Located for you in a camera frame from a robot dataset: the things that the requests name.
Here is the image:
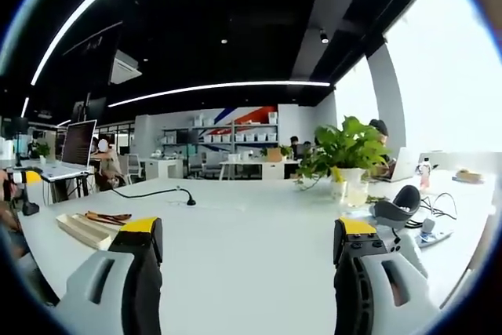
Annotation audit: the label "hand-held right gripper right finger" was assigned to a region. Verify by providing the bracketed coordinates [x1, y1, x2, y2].
[333, 216, 443, 335]

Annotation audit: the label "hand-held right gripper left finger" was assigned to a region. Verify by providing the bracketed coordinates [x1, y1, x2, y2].
[54, 217, 164, 335]

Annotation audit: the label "dark wooden utensil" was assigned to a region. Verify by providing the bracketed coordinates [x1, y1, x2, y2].
[85, 210, 127, 227]

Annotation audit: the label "beige cutlery case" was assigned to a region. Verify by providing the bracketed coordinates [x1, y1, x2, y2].
[56, 212, 119, 251]

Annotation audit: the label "black desk stand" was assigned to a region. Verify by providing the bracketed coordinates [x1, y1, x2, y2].
[20, 184, 41, 217]

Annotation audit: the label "small potted plant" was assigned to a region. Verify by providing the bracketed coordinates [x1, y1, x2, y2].
[34, 141, 53, 164]

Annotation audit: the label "black laptop stand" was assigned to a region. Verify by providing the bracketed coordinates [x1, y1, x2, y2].
[41, 172, 94, 206]

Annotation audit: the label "open laptop on stand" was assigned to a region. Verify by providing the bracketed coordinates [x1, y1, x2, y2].
[38, 118, 98, 181]

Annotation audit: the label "clear glass jar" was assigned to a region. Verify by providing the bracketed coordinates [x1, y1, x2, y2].
[344, 179, 370, 208]

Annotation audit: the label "white power strip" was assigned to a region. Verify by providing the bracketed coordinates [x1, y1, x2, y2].
[414, 217, 457, 249]

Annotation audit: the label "white office chair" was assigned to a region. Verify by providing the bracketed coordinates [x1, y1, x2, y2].
[126, 153, 145, 184]

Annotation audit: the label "white open laptop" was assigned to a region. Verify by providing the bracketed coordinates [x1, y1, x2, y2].
[376, 147, 421, 184]

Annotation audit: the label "small clear bottle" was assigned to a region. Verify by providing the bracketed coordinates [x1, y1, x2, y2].
[417, 157, 433, 191]

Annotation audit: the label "green plant in white pot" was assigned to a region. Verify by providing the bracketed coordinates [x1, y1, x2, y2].
[294, 115, 393, 191]

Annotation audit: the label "ceiling air conditioner unit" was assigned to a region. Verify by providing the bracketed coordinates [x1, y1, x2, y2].
[108, 49, 143, 86]

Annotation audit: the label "white background desk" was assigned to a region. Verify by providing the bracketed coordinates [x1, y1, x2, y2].
[218, 158, 301, 181]

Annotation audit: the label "yellow item on tray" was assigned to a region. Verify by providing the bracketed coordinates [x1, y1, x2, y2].
[452, 169, 485, 185]

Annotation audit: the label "long ceiling light strip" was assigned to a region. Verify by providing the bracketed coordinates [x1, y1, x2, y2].
[107, 80, 331, 108]
[30, 0, 158, 87]

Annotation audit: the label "storage shelf with white boxes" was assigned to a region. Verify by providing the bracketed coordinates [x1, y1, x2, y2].
[162, 111, 280, 156]

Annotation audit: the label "black cable with plug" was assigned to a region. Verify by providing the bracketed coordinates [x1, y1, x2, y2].
[111, 185, 197, 207]

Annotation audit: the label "black tangled cable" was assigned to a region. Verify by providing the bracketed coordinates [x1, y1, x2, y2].
[418, 191, 459, 221]

